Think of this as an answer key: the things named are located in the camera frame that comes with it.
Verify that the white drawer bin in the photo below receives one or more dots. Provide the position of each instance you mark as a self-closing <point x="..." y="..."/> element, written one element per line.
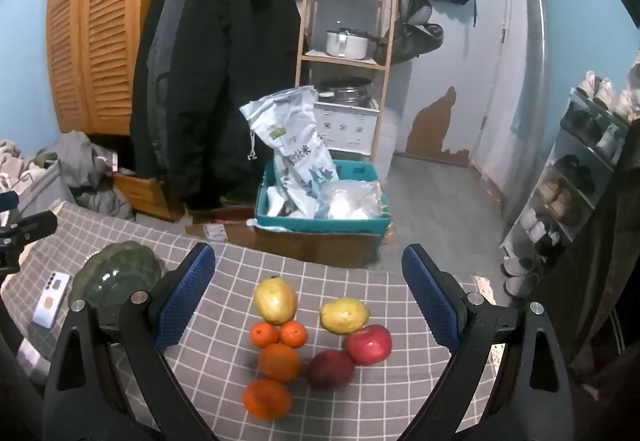
<point x="345" y="123"/>

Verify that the grey fabric storage bag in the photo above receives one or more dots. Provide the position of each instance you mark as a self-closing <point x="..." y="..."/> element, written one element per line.
<point x="40" y="186"/>

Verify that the wooden shelf rack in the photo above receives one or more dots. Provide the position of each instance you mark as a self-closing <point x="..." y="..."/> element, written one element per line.
<point x="306" y="21"/>

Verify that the grey clothes pile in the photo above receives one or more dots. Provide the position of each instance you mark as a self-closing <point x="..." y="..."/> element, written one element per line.
<point x="85" y="166"/>

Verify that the large cardboard box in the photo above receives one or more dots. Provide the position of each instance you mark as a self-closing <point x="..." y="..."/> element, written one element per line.
<point x="320" y="246"/>

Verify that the wooden drawer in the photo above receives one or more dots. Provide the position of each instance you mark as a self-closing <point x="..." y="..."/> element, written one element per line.
<point x="145" y="193"/>

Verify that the yellow-green pear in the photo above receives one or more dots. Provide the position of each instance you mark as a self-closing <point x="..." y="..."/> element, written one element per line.
<point x="344" y="316"/>
<point x="274" y="299"/>

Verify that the white smartphone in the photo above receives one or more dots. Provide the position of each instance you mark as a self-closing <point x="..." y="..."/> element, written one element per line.
<point x="52" y="298"/>

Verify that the wooden louvered wardrobe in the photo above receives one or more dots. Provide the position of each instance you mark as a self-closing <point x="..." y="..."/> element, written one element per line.
<point x="85" y="21"/>

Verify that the small flat cardboard box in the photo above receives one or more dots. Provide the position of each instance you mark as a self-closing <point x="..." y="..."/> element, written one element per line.
<point x="215" y="228"/>

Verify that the orange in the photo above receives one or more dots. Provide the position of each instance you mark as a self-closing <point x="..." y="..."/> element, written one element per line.
<point x="279" y="362"/>
<point x="266" y="398"/>

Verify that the shoe rack with shoes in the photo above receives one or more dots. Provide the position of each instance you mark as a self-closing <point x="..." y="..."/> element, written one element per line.
<point x="560" y="196"/>

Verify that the pale door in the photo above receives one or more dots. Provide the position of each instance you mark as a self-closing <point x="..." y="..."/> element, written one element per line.
<point x="480" y="46"/>

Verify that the black jacket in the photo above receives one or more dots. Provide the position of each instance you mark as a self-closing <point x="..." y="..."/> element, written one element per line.
<point x="140" y="121"/>

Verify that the dark green fluted bowl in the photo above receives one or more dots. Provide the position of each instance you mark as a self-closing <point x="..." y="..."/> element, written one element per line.
<point x="120" y="271"/>

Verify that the white printed rice bag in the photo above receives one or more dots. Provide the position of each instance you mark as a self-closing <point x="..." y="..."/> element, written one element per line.
<point x="295" y="141"/>

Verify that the black hooded coat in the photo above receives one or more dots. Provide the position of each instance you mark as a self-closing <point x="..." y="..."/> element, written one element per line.
<point x="235" y="71"/>

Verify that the dark red apple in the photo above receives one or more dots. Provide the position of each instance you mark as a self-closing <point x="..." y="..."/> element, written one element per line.
<point x="330" y="368"/>

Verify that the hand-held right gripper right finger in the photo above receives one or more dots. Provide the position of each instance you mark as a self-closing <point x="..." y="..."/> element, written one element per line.
<point x="430" y="301"/>

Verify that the clear plastic bag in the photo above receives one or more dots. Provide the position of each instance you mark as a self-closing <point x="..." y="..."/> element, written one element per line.
<point x="350" y="201"/>

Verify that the grey jacket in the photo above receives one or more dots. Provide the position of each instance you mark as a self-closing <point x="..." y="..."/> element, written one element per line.
<point x="159" y="66"/>

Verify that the dark hanging bag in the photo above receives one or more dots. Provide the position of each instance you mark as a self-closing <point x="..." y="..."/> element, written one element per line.
<point x="417" y="28"/>

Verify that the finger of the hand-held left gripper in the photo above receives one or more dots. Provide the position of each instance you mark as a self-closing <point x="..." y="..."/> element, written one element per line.
<point x="7" y="200"/>
<point x="30" y="227"/>

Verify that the pinkish red apple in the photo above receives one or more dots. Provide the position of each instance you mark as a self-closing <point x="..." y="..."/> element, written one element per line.
<point x="369" y="343"/>

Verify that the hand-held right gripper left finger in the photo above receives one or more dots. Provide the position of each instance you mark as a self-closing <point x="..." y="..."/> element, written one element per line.
<point x="187" y="291"/>

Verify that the small tangerine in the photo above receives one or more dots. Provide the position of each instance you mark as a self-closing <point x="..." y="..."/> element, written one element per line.
<point x="293" y="334"/>
<point x="264" y="335"/>

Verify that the grey checked tablecloth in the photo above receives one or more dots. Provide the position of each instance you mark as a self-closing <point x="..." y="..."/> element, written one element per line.
<point x="310" y="281"/>

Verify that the teal plastic basket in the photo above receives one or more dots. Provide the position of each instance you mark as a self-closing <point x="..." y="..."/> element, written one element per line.
<point x="325" y="221"/>

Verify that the steel pot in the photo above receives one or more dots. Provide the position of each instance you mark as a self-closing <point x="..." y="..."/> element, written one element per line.
<point x="347" y="91"/>

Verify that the silver duct pipe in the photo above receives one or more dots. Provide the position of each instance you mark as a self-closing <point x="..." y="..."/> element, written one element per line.
<point x="535" y="71"/>

